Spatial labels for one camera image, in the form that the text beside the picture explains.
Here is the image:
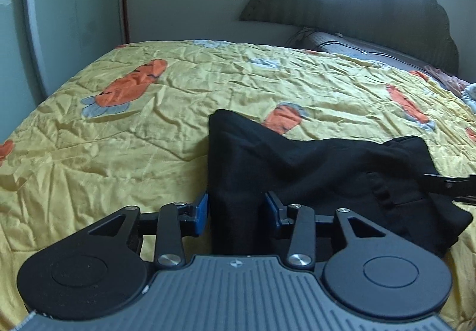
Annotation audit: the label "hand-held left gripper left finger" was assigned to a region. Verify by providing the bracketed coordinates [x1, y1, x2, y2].
[86, 191, 209, 268]

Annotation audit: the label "pale crumpled cloth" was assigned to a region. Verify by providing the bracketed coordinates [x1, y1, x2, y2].
[461, 83, 476, 105]

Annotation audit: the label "thin black charging cable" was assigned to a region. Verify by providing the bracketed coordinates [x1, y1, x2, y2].
[320, 40, 408, 59]

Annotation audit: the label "black pants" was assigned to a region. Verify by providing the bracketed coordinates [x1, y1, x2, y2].
[208, 110, 473, 259]

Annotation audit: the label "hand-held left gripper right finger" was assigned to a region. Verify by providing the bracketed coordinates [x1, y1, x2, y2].
[265, 191, 392, 267]

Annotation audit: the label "yellow carrot print blanket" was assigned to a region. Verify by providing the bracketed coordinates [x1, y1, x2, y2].
[0, 40, 476, 331]

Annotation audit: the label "dark scalloped headboard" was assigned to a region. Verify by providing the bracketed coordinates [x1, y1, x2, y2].
[240, 0, 460, 76]

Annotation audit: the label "patterned pillow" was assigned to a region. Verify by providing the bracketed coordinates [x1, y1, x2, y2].
[286, 28, 473, 90]

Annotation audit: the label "grey door frame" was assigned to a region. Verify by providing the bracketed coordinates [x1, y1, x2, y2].
[0, 0, 51, 143]

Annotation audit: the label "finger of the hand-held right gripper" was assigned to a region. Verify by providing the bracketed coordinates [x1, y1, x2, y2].
[424, 173, 476, 202]

